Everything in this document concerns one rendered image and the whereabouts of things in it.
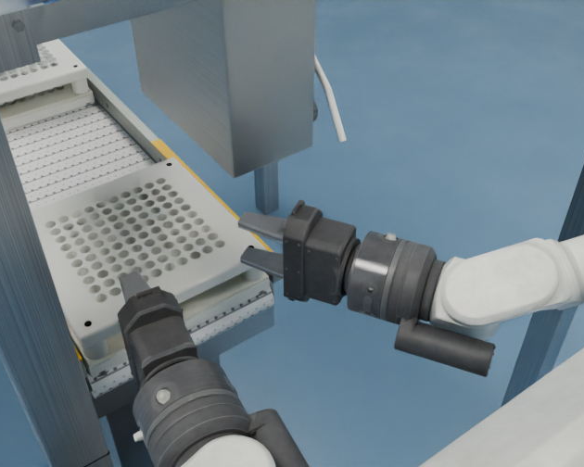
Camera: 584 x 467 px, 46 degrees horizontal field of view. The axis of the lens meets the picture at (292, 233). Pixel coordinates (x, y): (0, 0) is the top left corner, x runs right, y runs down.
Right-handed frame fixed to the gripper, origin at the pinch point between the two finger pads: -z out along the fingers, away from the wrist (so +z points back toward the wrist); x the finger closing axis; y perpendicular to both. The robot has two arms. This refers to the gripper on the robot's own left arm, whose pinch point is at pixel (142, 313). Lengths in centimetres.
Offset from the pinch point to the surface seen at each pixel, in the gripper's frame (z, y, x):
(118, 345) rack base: -6.2, -2.3, 10.3
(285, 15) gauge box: -6.9, 19.8, -24.6
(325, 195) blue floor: -120, 92, 101
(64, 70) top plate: -65, 7, 5
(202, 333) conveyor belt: -7.1, 8.0, 14.6
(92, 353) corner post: -5.4, -5.4, 9.2
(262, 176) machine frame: -120, 68, 85
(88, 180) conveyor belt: -42.4, 3.4, 12.7
